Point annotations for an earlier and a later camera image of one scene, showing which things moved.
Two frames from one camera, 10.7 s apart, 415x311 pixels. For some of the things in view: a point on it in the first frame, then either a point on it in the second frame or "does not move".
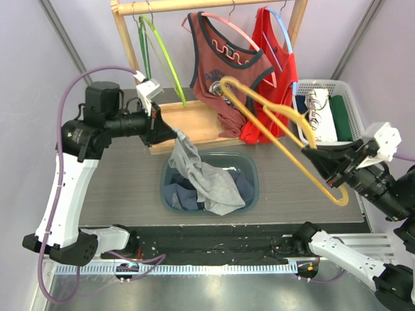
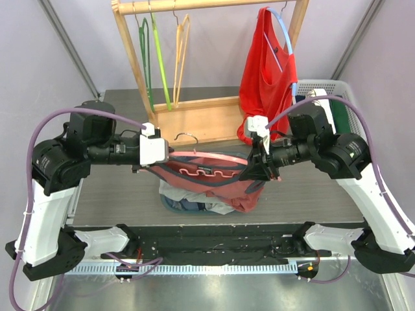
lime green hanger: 150,24 to 159,57
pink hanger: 233,54 to 197,171
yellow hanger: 268,108 to 182,46
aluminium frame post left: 58,28 does not move
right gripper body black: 341,166 to 266,162
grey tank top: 215,188 to 212,203
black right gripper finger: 331,159 to 257,170
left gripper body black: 146,136 to 128,157
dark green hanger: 145,46 does not move
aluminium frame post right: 357,37 does not move
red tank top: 270,96 does not move
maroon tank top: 222,76 to 216,177
